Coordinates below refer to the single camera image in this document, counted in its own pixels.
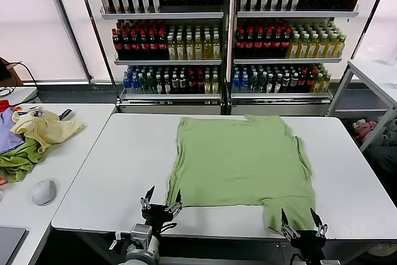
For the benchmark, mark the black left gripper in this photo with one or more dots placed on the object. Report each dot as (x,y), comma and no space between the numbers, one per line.
(155,215)

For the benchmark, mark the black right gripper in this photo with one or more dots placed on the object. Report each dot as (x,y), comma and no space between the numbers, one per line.
(310,243)

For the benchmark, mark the light green t-shirt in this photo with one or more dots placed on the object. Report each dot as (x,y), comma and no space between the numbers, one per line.
(242,159)

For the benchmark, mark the grey clothes heap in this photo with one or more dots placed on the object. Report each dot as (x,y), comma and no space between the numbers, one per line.
(389,131)

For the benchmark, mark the small white label dark bottle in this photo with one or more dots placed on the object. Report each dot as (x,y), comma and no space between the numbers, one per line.
(159,85)
(167,85)
(278,84)
(270,84)

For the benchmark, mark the small green soda bottle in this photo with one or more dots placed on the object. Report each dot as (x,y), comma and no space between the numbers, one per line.
(143,85)
(262,84)
(253,84)
(151,85)

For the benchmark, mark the small grey label dark bottle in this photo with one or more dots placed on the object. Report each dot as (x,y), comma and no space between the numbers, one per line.
(183,85)
(175,85)
(294,84)
(286,84)

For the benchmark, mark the pink cloth heap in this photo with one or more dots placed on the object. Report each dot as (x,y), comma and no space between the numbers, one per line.
(364,128)

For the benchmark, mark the white computer mouse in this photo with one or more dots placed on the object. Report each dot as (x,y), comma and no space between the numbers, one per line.
(44,192)

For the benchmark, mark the blue water bottle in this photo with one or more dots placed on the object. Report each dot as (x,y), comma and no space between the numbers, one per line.
(135,85)
(245,84)
(236,84)
(127,85)

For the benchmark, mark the small red cap cola bottle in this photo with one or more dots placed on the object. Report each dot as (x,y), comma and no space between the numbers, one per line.
(200,85)
(192,85)
(302,84)
(310,83)

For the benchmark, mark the small yellow drink bottle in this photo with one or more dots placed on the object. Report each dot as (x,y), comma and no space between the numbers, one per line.
(317,85)
(207,85)
(215,85)
(325,85)

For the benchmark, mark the blue white striped item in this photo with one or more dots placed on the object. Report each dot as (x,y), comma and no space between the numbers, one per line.
(66,114)

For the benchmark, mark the pale yellow shirt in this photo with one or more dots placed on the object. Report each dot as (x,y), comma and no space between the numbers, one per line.
(52,128)

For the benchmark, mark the crumpled green garment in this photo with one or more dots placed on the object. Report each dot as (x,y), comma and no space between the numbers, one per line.
(18,162)

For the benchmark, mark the yellow juice bottle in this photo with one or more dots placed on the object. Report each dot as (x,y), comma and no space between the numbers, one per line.
(171,48)
(303,47)
(207,48)
(198,48)
(189,48)
(340,47)
(216,48)
(331,47)
(312,47)
(322,47)
(180,48)
(294,47)

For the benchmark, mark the small printed paper tag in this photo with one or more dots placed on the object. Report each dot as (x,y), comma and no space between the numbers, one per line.
(37,111)

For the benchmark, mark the grey laptop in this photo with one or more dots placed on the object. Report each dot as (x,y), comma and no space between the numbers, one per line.
(10,243)

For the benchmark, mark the red orange small item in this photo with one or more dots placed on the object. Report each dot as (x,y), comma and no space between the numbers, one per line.
(2,181)

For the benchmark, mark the purple shirt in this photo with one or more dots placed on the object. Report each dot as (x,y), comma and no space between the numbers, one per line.
(7,134)

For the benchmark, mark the orange cloth scrap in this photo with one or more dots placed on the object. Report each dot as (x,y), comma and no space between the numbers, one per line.
(18,110)

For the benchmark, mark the red cloth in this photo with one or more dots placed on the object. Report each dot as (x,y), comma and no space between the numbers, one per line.
(3,105)

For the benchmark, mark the brown cardboard box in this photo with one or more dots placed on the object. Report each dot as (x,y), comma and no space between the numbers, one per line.
(16,74)

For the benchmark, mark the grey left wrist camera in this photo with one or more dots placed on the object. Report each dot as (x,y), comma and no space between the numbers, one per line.
(141,234)

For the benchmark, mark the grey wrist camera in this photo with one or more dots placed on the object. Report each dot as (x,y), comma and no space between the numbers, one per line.
(141,234)
(330,262)

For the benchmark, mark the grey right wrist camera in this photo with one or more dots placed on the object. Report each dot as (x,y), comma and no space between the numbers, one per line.
(330,262)

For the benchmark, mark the white frame table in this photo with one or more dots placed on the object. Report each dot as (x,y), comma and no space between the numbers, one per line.
(369,72)

